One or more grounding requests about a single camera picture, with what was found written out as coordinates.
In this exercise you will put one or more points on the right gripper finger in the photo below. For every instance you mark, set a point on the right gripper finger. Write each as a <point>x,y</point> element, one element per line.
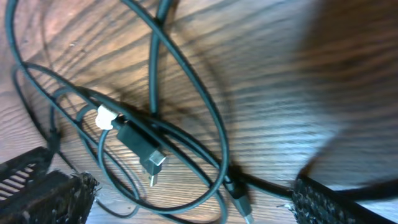
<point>315,203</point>

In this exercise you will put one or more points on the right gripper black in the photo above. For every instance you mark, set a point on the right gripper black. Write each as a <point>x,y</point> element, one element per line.
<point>32,198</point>

